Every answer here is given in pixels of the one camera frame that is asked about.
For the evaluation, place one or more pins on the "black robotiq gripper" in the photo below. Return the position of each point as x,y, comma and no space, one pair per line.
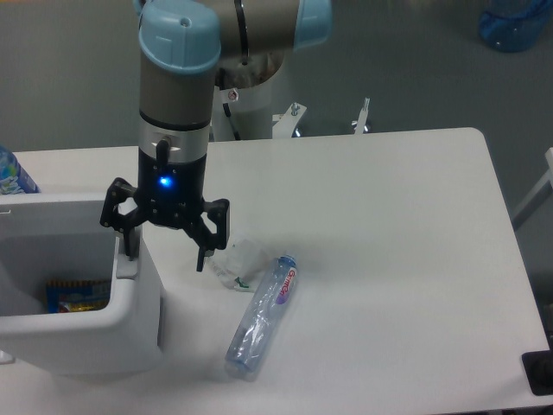
169,196

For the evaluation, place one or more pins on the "white push-lid trash can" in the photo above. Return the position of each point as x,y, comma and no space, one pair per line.
58,236

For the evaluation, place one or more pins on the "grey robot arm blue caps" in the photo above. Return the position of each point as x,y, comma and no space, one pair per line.
182,44

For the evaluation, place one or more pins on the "crumpled white plastic wrapper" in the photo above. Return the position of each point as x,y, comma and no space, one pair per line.
241,265

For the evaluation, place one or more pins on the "blue snack packet in bin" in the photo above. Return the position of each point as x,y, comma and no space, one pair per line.
64,296

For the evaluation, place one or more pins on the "blue labelled bottle left edge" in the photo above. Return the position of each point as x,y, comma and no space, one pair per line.
14,178

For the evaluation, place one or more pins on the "clear plastic water bottle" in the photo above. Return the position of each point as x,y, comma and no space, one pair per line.
253,337

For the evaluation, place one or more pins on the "blue water jug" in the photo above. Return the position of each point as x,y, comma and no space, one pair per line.
513,26

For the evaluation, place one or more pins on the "black device table corner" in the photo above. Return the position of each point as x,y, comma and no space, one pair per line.
538,368

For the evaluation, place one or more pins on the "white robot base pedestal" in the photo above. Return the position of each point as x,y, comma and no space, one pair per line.
242,97

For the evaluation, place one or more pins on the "middle table clamp bracket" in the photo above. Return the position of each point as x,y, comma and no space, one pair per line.
287,124

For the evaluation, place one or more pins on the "white frame right edge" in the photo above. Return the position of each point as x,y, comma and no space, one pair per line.
536,197

